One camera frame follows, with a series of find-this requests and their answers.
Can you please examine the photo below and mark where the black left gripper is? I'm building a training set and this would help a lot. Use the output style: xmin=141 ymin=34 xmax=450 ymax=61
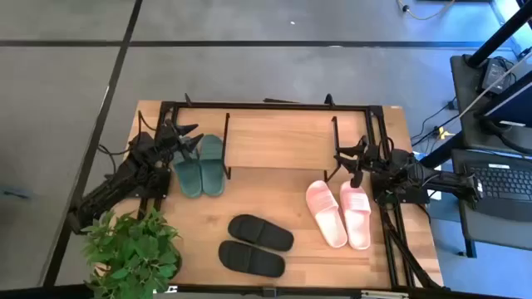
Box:
xmin=155 ymin=120 xmax=205 ymax=165

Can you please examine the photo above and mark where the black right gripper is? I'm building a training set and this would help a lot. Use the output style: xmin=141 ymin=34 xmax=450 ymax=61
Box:
xmin=333 ymin=136 xmax=395 ymax=189

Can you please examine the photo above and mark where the green rubber slide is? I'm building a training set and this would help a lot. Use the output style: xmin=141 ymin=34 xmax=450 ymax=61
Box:
xmin=172 ymin=135 xmax=204 ymax=199
xmin=198 ymin=133 xmax=227 ymax=198

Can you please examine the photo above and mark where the pink rubber slide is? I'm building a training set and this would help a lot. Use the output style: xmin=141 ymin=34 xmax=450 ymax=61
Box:
xmin=305 ymin=179 xmax=348 ymax=249
xmin=338 ymin=180 xmax=372 ymax=252

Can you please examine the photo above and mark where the black rubber slide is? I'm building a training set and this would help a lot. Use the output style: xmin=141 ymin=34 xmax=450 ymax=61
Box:
xmin=227 ymin=213 xmax=295 ymax=253
xmin=218 ymin=239 xmax=287 ymax=279

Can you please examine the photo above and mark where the wooden shelf with black legs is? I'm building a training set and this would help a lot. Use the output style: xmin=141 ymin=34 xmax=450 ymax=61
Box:
xmin=222 ymin=110 xmax=344 ymax=184

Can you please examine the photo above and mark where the black diagonal support beam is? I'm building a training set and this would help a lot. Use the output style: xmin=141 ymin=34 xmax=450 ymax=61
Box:
xmin=418 ymin=130 xmax=469 ymax=169

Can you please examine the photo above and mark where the dark grey computer desk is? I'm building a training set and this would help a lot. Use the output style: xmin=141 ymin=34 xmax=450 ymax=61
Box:
xmin=450 ymin=53 xmax=532 ymax=157

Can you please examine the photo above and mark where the green leafy potted plant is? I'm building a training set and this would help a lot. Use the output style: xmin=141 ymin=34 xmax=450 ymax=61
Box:
xmin=81 ymin=206 xmax=184 ymax=299

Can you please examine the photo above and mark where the black computer keyboard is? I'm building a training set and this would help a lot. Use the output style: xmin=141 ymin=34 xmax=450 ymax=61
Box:
xmin=469 ymin=162 xmax=532 ymax=223

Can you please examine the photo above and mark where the dark grey keyboard tray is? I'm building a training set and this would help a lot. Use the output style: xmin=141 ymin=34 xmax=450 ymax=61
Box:
xmin=451 ymin=148 xmax=532 ymax=259

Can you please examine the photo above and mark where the thin white rod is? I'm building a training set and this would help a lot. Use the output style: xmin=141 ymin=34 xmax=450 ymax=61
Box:
xmin=458 ymin=48 xmax=532 ymax=120

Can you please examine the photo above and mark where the black power adapter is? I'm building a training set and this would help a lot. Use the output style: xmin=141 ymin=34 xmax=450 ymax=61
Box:
xmin=480 ymin=57 xmax=507 ymax=95

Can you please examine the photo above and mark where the dark computer monitor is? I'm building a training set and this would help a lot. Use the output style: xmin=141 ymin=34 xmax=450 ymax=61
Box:
xmin=475 ymin=69 xmax=532 ymax=130

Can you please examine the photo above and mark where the small dark floor object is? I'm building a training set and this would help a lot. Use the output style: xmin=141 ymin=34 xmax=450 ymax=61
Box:
xmin=0 ymin=184 xmax=33 ymax=201

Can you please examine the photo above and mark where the black diagonal pole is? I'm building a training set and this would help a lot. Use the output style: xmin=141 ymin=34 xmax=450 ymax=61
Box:
xmin=465 ymin=0 xmax=532 ymax=68

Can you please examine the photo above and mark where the black floor cable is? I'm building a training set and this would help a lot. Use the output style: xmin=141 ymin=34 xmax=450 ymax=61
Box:
xmin=410 ymin=97 xmax=461 ymax=146

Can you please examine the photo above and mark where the silver metal bracket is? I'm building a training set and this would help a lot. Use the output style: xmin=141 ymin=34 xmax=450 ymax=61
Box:
xmin=359 ymin=289 xmax=411 ymax=299

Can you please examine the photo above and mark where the yellow floor cable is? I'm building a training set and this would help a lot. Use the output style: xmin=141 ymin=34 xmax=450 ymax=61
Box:
xmin=397 ymin=0 xmax=457 ymax=21

